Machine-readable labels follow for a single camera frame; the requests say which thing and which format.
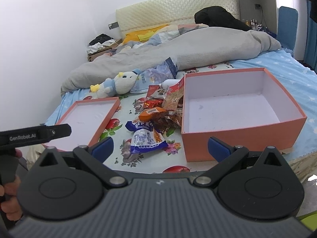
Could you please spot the fruit print bed sheet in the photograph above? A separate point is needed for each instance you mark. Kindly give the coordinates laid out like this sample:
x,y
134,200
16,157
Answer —
x,y
300,81

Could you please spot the blue white snack bag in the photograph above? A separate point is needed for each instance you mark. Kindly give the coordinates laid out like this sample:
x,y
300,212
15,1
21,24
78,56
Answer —
x,y
145,137

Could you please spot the white blue plush toy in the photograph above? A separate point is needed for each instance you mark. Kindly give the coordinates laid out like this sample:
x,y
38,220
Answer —
x,y
120,85

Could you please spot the grey duvet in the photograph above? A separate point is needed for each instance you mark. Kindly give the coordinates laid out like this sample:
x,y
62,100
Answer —
x,y
196,48

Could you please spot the red flat packet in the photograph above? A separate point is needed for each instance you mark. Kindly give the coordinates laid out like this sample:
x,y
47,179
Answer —
x,y
153,92

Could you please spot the grey nut packet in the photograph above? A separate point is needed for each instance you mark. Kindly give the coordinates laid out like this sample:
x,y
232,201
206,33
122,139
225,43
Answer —
x,y
160,93

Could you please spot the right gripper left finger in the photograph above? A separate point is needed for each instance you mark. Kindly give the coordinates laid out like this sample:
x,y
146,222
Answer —
x,y
66,185

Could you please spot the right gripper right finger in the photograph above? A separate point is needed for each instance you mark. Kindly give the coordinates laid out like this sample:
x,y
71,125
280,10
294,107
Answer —
x,y
252,184

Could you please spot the cardboard box with clothes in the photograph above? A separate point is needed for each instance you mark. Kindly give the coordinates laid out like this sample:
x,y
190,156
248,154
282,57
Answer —
x,y
100,45

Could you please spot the blue chair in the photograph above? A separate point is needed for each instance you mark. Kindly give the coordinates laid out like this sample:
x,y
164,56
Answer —
x,y
287,27

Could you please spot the red candy packet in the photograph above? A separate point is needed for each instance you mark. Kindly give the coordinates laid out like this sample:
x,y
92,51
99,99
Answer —
x,y
151,103

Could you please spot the blue floral bag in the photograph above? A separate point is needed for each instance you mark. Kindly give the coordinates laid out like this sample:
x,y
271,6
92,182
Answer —
x,y
155,75

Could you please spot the red clear snack bag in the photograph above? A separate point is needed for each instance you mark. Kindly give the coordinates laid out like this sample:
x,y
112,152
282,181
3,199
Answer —
x,y
173,102

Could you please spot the person's left hand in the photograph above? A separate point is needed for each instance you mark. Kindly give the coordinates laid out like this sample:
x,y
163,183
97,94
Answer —
x,y
10,182

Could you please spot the blue curtain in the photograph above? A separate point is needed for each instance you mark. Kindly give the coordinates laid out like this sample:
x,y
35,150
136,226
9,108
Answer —
x,y
310,50

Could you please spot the pink cardboard box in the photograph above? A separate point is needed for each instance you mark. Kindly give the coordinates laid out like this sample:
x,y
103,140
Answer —
x,y
248,107

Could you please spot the cream padded headboard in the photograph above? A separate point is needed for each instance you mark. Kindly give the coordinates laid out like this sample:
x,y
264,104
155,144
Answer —
x,y
153,13

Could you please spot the white bottle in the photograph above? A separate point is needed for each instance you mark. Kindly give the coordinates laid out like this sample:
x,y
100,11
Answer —
x,y
168,83

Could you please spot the dark brown snack bag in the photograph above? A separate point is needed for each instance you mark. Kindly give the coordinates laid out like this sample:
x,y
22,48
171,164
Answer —
x,y
163,122

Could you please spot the yellow pillow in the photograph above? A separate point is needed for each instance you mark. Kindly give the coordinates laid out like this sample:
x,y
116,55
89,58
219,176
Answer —
x,y
142,35

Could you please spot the orange snack packet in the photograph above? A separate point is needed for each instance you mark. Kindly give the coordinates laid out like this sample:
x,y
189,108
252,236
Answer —
x,y
150,113

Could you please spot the black clothing pile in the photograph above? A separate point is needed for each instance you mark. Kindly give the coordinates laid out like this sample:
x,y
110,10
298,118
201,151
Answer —
x,y
216,16

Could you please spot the pink box lid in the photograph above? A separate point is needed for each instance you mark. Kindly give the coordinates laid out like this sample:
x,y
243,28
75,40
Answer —
x,y
87,119

